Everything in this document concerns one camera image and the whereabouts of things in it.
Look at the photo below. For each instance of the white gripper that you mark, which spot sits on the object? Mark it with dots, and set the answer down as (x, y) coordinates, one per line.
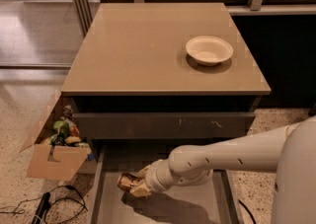
(153, 177)

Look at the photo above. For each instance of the orange soda can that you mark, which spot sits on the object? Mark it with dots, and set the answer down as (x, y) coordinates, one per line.
(127, 181)

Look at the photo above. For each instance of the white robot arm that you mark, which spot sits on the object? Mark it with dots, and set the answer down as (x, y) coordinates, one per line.
(289, 151)

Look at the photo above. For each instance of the grey top drawer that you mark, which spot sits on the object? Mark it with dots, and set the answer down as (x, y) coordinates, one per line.
(163, 125)

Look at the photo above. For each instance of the open grey middle drawer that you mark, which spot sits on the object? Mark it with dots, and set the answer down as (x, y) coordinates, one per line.
(212, 203)

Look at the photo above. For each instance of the grey drawer cabinet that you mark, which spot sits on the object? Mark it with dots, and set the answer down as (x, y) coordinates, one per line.
(134, 59)

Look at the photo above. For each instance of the open cardboard box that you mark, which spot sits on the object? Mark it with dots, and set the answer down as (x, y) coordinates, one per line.
(55, 158)

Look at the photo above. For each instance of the green snack bag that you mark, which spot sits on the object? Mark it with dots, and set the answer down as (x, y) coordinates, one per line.
(62, 128)

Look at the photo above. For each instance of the black handheld device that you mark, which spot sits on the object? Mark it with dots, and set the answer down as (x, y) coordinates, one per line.
(42, 208)

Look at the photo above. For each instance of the white paper bowl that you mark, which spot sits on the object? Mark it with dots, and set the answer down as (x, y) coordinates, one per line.
(209, 51)

